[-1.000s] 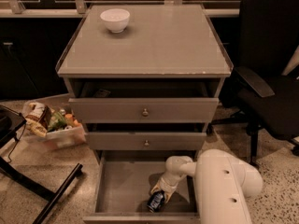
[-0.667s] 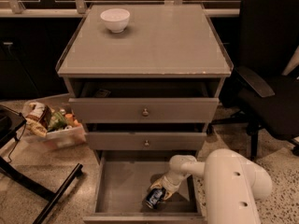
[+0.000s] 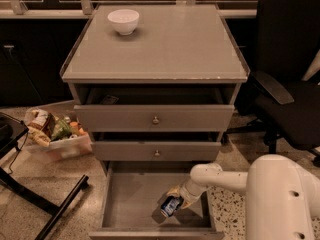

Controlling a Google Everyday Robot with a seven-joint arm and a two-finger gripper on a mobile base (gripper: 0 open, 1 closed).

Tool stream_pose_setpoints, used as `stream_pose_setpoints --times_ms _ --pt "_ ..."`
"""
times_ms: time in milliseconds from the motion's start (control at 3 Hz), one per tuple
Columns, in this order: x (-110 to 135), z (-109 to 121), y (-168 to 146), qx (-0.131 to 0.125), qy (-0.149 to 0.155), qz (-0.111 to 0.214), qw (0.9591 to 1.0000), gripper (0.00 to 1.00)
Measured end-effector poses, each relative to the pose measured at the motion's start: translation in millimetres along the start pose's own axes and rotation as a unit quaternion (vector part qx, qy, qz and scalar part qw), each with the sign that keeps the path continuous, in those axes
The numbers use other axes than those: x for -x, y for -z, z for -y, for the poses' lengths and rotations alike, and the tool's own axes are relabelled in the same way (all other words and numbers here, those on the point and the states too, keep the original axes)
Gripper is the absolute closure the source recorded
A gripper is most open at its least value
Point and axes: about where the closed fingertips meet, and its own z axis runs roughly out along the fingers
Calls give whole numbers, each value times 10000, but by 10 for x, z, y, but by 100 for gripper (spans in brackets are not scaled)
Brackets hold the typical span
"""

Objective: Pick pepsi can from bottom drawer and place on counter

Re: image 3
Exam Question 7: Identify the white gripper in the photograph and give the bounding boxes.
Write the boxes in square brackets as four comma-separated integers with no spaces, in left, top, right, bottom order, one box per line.
[166,180,202,209]

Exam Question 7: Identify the blue pepsi can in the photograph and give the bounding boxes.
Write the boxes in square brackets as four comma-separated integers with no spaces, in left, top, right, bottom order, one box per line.
[160,196,184,218]

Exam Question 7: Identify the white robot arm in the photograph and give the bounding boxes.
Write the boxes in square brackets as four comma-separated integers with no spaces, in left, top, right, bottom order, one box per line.
[161,154,320,240]

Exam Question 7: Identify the grey bottom drawer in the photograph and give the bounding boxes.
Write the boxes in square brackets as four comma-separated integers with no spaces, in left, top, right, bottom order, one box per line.
[89,161,224,240]

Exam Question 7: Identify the grey drawer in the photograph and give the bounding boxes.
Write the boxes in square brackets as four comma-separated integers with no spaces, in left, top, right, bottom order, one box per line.
[89,161,224,240]
[92,132,221,161]
[75,85,234,132]

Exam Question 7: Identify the brass top drawer knob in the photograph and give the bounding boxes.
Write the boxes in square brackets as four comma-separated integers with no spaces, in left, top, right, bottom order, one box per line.
[152,116,160,125]

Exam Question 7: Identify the grey middle drawer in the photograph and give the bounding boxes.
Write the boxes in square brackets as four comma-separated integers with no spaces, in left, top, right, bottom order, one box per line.
[92,132,221,161]

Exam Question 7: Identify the grey drawer cabinet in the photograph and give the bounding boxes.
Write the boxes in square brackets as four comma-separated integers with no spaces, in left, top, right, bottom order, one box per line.
[59,3,251,240]

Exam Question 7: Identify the grey top drawer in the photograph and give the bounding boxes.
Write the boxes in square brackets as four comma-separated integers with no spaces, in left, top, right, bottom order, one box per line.
[75,85,234,132]

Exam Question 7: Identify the dark item in top drawer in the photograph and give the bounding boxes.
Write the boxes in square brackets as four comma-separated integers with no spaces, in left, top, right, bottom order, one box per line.
[100,95,119,105]

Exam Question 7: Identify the black office chair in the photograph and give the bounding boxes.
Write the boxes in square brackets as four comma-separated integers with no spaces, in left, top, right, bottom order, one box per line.
[227,0,320,166]

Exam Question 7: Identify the green snack bag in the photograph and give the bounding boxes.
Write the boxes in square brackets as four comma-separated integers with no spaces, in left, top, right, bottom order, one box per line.
[51,119,71,141]

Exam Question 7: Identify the clear plastic snack bin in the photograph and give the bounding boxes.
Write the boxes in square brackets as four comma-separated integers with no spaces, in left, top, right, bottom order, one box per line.
[24,100,92,163]

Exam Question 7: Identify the chip bag in bin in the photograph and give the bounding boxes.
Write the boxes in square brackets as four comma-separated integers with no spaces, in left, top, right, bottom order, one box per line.
[28,109,55,147]

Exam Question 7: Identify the black metal stand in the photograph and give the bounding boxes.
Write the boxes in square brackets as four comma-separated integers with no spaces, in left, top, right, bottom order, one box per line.
[0,111,90,240]

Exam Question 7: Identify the white ceramic bowl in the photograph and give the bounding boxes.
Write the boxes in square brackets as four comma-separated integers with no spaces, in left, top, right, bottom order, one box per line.
[107,9,140,35]

